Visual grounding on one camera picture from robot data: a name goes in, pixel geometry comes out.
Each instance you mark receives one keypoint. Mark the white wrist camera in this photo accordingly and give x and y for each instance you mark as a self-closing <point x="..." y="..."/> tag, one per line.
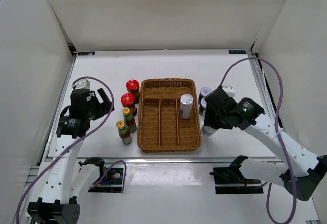
<point x="229" y="91"/>
<point x="81" y="84"/>

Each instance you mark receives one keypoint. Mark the red lid sauce jar front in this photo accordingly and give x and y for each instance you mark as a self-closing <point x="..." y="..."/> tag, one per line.
<point x="128" y="100"/>

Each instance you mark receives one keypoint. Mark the red lid sauce jar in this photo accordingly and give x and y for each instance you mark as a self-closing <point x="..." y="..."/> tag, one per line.
<point x="128" y="100"/>
<point x="133" y="87"/>

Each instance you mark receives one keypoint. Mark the silver white can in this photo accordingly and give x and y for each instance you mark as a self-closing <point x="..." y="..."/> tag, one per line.
<point x="186" y="104"/>
<point x="208" y="131"/>

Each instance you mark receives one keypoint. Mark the red lid sauce jar rear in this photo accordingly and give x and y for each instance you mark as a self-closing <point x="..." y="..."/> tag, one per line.
<point x="133" y="87"/>

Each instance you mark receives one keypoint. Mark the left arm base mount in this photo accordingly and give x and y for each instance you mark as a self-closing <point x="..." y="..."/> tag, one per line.
<point x="111" y="179"/>

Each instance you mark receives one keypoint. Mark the silver top white can front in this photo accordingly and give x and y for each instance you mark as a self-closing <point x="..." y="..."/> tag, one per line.
<point x="208" y="131"/>

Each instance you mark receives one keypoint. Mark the wicker divided basket tray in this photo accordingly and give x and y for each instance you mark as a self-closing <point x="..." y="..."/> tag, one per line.
<point x="160" y="127"/>

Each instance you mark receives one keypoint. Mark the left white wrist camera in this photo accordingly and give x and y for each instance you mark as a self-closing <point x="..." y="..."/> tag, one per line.
<point x="81" y="84"/>

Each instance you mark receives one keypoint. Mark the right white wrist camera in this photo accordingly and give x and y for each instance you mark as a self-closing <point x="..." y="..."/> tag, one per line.
<point x="229" y="91"/>

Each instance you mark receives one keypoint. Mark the yellow cap sauce bottle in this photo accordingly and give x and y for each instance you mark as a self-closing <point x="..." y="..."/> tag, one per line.
<point x="123" y="132"/>
<point x="129" y="120"/>

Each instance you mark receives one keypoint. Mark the purple lid dark jar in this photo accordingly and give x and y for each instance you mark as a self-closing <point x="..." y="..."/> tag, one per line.
<point x="204" y="92"/>
<point x="203" y="107"/>

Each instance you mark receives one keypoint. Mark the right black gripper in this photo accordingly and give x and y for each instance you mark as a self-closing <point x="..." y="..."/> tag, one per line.
<point x="210" y="120"/>

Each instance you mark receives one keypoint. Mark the purple lid dark jar front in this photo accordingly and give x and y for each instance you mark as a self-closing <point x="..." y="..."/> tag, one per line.
<point x="203" y="107"/>

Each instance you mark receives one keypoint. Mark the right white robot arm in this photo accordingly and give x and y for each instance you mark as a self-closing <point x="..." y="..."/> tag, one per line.
<point x="301" y="171"/>

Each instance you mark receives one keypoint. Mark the yellow cap sauce bottle rear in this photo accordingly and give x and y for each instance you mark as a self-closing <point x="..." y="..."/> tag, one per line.
<point x="129" y="120"/>

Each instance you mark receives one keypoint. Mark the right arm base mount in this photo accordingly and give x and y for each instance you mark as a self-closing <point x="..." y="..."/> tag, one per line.
<point x="229" y="180"/>

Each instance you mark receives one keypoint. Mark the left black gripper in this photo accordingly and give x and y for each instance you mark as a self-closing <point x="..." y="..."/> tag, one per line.
<point x="103" y="108"/>

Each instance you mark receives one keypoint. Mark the yellow cap sauce bottle front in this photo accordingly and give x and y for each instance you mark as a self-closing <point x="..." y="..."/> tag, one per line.
<point x="123" y="132"/>

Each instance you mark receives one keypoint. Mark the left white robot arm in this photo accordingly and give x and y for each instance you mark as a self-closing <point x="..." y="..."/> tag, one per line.
<point x="55" y="203"/>

